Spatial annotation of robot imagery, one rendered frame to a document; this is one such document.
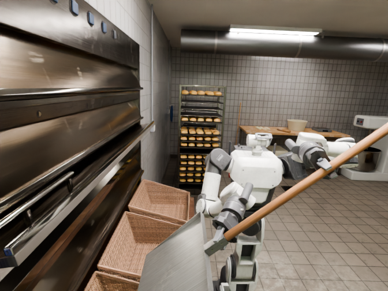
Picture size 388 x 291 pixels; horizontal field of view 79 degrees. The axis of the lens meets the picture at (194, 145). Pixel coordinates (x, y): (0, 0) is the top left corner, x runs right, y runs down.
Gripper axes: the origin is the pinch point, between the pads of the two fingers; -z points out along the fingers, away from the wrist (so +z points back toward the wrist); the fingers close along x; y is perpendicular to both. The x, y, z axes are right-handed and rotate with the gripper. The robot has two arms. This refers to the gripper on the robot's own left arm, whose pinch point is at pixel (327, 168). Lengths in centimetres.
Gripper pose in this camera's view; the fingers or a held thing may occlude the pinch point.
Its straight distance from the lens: 92.5
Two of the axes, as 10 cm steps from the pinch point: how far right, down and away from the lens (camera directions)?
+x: 6.1, 7.6, 2.1
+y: -7.9, 5.6, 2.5
